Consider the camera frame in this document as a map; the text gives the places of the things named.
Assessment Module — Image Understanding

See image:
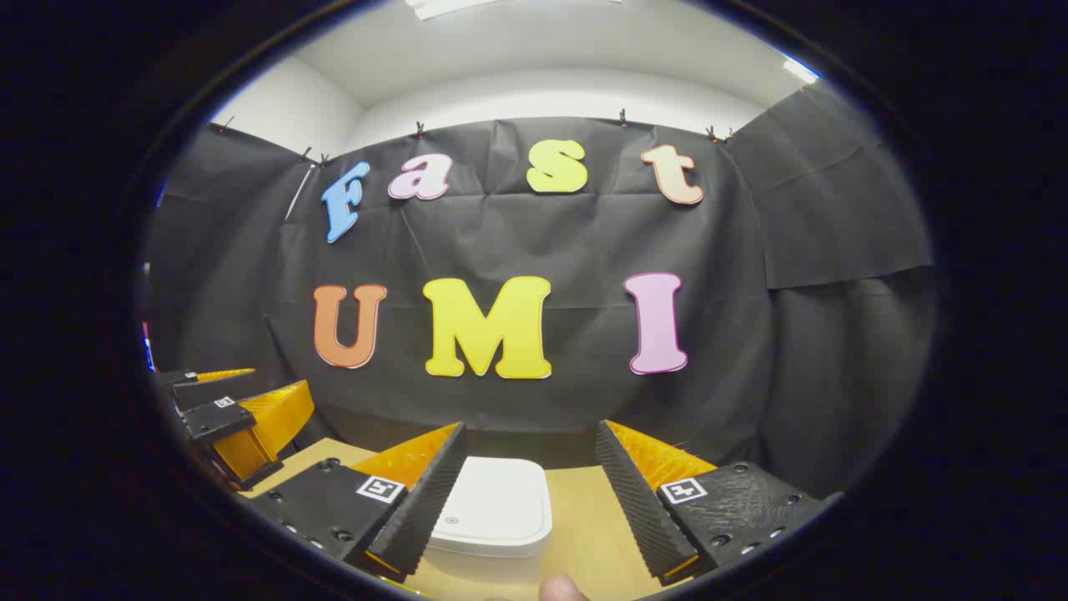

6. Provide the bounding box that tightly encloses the wooden desktop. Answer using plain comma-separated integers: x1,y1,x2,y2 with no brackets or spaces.
238,438,693,601

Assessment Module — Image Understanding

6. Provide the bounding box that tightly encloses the white desktop garbage bin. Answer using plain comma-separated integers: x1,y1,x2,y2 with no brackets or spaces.
426,456,553,585

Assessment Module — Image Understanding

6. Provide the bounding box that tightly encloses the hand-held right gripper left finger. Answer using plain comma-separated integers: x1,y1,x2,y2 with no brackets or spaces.
242,422,468,583

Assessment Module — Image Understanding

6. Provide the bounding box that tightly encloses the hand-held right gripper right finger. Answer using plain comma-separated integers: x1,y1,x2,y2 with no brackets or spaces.
596,420,840,585

